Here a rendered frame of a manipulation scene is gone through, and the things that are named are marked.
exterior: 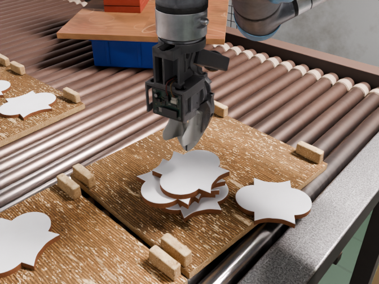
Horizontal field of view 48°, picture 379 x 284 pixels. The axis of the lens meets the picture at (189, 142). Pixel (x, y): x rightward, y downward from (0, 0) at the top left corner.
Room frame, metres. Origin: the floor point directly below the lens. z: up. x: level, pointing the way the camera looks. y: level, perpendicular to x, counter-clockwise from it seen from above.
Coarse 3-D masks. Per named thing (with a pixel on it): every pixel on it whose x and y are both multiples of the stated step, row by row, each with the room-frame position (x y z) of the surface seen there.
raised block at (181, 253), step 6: (168, 234) 0.49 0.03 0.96; (162, 240) 0.48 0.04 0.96; (168, 240) 0.48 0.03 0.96; (174, 240) 0.48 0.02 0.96; (162, 246) 0.48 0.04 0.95; (168, 246) 0.47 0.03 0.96; (174, 246) 0.47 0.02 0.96; (180, 246) 0.47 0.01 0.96; (168, 252) 0.47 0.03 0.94; (174, 252) 0.46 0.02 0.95; (180, 252) 0.46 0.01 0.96; (186, 252) 0.46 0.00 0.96; (174, 258) 0.46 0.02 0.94; (180, 258) 0.45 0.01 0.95; (186, 258) 0.45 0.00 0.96; (180, 264) 0.45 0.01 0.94; (186, 264) 0.45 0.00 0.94
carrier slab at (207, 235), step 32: (224, 128) 0.86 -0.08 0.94; (128, 160) 0.73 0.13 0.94; (160, 160) 0.73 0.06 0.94; (224, 160) 0.73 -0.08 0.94; (256, 160) 0.73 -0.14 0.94; (288, 160) 0.73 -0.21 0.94; (96, 192) 0.63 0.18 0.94; (128, 192) 0.63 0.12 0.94; (128, 224) 0.55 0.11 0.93; (160, 224) 0.54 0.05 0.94; (192, 224) 0.54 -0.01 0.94; (224, 224) 0.54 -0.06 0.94; (256, 224) 0.56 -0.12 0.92; (192, 256) 0.47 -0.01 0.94
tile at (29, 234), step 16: (0, 224) 0.53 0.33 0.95; (16, 224) 0.53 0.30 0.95; (32, 224) 0.53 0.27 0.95; (48, 224) 0.53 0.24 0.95; (0, 240) 0.49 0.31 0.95; (16, 240) 0.49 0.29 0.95; (32, 240) 0.49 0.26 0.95; (48, 240) 0.49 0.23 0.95; (0, 256) 0.46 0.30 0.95; (16, 256) 0.46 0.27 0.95; (32, 256) 0.46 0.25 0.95; (0, 272) 0.43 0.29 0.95
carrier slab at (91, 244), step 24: (48, 192) 0.63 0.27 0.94; (0, 216) 0.56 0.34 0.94; (72, 216) 0.56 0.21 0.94; (96, 216) 0.56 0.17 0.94; (72, 240) 0.51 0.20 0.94; (96, 240) 0.51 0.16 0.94; (120, 240) 0.51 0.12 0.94; (48, 264) 0.45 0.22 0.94; (72, 264) 0.45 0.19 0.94; (96, 264) 0.45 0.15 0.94; (120, 264) 0.45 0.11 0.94; (144, 264) 0.45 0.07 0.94
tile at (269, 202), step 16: (240, 192) 0.62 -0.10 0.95; (256, 192) 0.62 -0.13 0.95; (272, 192) 0.62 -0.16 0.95; (288, 192) 0.62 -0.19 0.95; (240, 208) 0.58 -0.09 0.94; (256, 208) 0.57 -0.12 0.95; (272, 208) 0.57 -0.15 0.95; (288, 208) 0.57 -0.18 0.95; (304, 208) 0.57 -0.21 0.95; (288, 224) 0.54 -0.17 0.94
